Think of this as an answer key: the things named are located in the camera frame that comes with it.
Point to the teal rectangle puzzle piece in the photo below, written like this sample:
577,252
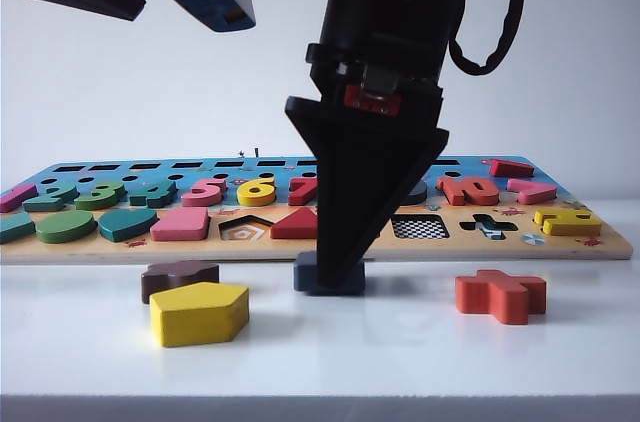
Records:
15,231

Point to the teal rounded puzzle piece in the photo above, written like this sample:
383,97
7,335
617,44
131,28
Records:
125,227

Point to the brown star block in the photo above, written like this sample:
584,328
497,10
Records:
175,274

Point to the teal number four piece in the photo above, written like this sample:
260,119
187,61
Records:
150,201

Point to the red number seven piece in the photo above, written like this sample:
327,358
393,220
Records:
300,195

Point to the yellow sign puzzle piece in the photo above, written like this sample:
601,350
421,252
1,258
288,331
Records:
570,228

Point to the orange number ten piece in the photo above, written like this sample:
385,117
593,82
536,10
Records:
452,194

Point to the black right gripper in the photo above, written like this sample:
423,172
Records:
380,32

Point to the colourful wooden puzzle board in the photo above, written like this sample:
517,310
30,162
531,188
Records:
450,247

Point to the pink number one piece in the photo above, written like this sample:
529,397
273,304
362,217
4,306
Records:
15,198

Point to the teal number two piece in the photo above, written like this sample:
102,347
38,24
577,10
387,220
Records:
50,201

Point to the green number three piece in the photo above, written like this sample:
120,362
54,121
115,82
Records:
100,203

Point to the green oval puzzle piece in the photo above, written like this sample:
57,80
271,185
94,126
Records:
65,229

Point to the pink sign puzzle piece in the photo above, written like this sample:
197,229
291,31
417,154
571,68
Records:
535,196

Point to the pink square puzzle piece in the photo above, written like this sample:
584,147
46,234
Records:
180,229

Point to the orange cross block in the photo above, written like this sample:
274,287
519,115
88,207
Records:
500,297

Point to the dark blue square block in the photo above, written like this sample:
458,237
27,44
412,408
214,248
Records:
302,274

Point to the yellow pentagon block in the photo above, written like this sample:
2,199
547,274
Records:
200,317

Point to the pink number five piece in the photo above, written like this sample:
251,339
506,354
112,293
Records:
200,201

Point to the red triangle puzzle piece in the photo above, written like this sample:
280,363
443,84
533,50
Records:
295,230

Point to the red bar sign piece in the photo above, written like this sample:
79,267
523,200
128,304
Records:
510,169

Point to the yellow number six piece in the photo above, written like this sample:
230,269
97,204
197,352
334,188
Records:
255,201

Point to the dark blue number nine piece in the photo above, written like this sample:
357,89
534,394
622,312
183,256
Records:
420,194

